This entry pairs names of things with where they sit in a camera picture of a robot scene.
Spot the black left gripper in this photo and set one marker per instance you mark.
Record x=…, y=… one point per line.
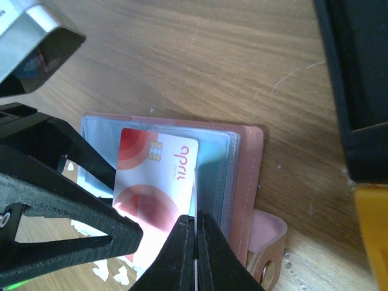
x=51, y=141

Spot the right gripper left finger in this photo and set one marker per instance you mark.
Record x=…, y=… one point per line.
x=173, y=268

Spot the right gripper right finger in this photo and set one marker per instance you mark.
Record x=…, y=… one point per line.
x=218, y=266

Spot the red white credit card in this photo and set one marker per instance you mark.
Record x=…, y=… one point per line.
x=155, y=173

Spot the pink card holder wallet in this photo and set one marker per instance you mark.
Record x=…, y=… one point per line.
x=229, y=161

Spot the black bin red cards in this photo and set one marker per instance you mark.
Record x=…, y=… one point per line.
x=354, y=35

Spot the white debris pile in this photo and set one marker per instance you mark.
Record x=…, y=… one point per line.
x=127, y=273

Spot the yellow bin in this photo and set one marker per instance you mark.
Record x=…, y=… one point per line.
x=371, y=206

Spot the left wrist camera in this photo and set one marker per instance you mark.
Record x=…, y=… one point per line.
x=37, y=38

